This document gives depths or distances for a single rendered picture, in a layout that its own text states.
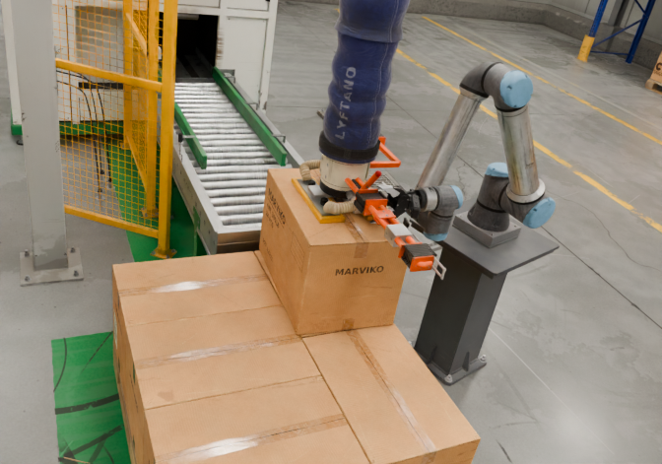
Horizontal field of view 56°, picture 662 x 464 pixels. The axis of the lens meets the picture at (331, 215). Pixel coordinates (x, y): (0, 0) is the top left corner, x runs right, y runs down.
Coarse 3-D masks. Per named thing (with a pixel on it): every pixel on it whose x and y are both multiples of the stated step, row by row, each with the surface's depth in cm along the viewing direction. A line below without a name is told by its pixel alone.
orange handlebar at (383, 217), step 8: (384, 152) 259; (392, 160) 253; (352, 184) 225; (360, 184) 227; (368, 208) 212; (384, 208) 212; (376, 216) 207; (384, 216) 206; (392, 216) 207; (384, 224) 203; (392, 224) 205; (400, 240) 194; (408, 240) 196; (424, 264) 185
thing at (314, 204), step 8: (296, 184) 246; (304, 184) 245; (312, 184) 242; (304, 192) 240; (304, 200) 237; (312, 200) 234; (320, 200) 232; (328, 200) 236; (312, 208) 230; (320, 208) 230; (320, 216) 226; (328, 216) 226; (336, 216) 227
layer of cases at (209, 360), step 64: (256, 256) 272; (128, 320) 223; (192, 320) 228; (256, 320) 234; (128, 384) 224; (192, 384) 201; (256, 384) 205; (320, 384) 209; (384, 384) 214; (192, 448) 179; (256, 448) 182; (320, 448) 186; (384, 448) 190; (448, 448) 195
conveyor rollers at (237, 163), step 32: (160, 96) 428; (192, 96) 437; (224, 96) 447; (192, 128) 391; (224, 128) 399; (192, 160) 352; (224, 160) 352; (256, 160) 360; (224, 192) 319; (256, 192) 327; (224, 224) 296; (256, 224) 295
